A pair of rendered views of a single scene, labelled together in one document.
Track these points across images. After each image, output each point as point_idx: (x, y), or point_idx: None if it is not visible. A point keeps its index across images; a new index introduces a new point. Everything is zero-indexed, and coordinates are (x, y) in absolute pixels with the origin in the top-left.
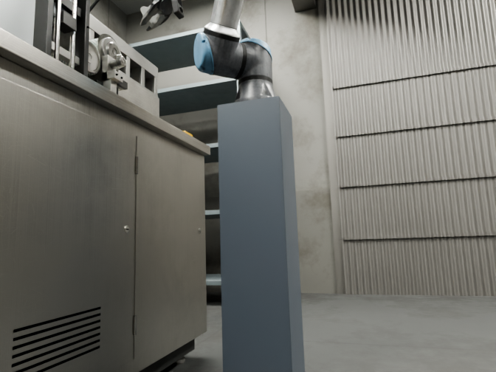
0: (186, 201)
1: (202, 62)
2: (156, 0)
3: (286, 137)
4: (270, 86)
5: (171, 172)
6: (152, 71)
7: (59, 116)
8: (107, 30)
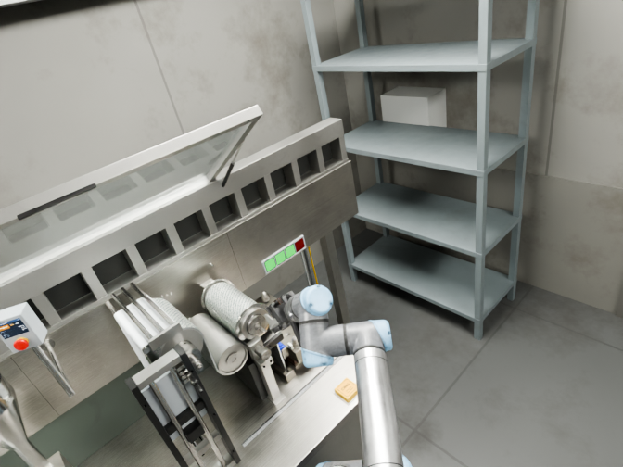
0: (359, 442)
1: None
2: (276, 327)
3: None
4: None
5: (335, 449)
6: (333, 136)
7: None
8: (256, 165)
